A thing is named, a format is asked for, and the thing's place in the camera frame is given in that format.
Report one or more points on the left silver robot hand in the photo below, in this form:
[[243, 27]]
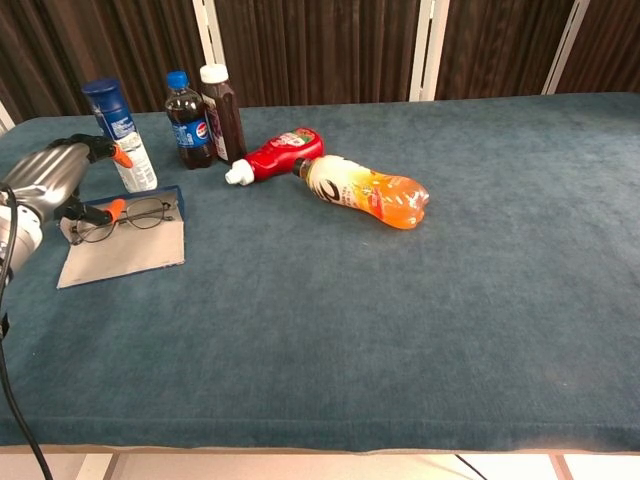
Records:
[[45, 170]]

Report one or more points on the wire-frame eyeglasses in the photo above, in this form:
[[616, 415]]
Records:
[[145, 214]]

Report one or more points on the blue cardboard glasses box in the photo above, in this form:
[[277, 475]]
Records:
[[125, 255]]

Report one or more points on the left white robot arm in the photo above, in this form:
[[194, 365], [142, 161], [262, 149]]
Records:
[[22, 240]]

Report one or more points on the blue white spray can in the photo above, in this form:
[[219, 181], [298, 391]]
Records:
[[132, 170]]

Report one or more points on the Pepsi cola bottle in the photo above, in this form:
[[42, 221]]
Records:
[[190, 132]]

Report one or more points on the dark juice bottle white cap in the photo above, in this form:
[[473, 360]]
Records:
[[230, 120]]

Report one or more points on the red ketchup squeeze bottle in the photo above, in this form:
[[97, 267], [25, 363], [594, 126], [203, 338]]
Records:
[[285, 152]]

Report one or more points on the table leg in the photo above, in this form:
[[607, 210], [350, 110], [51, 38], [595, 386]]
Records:
[[97, 467], [561, 467]]

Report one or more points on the dark brown curtain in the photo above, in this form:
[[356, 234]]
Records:
[[325, 50]]

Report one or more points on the orange drink bottle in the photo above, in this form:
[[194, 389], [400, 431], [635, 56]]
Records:
[[370, 195]]

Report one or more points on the teal velvet tablecloth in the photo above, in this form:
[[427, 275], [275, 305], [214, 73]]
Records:
[[350, 325]]

